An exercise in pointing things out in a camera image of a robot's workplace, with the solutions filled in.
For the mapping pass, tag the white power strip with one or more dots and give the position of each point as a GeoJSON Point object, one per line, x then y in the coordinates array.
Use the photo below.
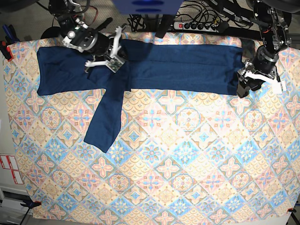
{"type": "Point", "coordinates": [194, 26]}

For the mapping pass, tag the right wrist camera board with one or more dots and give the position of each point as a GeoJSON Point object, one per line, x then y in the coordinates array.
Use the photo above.
{"type": "Point", "coordinates": [114, 65]}

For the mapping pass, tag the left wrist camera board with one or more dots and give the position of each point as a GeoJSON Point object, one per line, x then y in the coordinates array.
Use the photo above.
{"type": "Point", "coordinates": [279, 87]}

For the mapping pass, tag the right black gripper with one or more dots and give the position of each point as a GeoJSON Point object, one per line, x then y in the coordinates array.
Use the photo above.
{"type": "Point", "coordinates": [92, 41]}

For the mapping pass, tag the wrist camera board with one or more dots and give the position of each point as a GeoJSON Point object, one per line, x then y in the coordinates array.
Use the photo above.
{"type": "Point", "coordinates": [114, 65]}
{"type": "Point", "coordinates": [279, 87]}

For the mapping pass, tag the white red labels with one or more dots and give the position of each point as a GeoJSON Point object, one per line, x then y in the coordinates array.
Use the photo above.
{"type": "Point", "coordinates": [9, 162]}

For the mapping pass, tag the blue long-sleeve T-shirt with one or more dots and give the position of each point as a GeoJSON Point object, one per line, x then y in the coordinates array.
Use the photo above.
{"type": "Point", "coordinates": [200, 68]}

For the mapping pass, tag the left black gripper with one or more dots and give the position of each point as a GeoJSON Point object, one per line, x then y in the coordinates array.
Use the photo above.
{"type": "Point", "coordinates": [262, 69]}

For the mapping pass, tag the blue handled clamp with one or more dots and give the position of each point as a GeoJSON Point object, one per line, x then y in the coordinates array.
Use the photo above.
{"type": "Point", "coordinates": [10, 32]}

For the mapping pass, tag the black orange clamp lower-left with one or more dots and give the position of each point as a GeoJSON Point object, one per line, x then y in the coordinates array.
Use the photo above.
{"type": "Point", "coordinates": [30, 204]}

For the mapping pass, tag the blue box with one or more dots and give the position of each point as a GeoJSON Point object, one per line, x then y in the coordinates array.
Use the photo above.
{"type": "Point", "coordinates": [167, 7]}

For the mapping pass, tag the black stand post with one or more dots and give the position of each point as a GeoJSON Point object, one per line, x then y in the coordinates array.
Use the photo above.
{"type": "Point", "coordinates": [165, 23]}

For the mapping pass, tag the black orange clamp lower-right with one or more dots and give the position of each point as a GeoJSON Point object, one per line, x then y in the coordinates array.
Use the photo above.
{"type": "Point", "coordinates": [292, 210]}

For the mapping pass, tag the patterned tablecloth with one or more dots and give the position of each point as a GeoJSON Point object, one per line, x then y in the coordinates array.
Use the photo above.
{"type": "Point", "coordinates": [181, 157]}

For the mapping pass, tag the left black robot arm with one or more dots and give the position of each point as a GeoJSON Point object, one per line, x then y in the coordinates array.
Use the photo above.
{"type": "Point", "coordinates": [273, 27]}

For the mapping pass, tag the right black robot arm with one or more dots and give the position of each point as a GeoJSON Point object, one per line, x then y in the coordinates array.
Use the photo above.
{"type": "Point", "coordinates": [68, 12]}

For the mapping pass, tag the black red table clamp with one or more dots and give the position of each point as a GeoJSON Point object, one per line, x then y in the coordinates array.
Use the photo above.
{"type": "Point", "coordinates": [5, 50]}

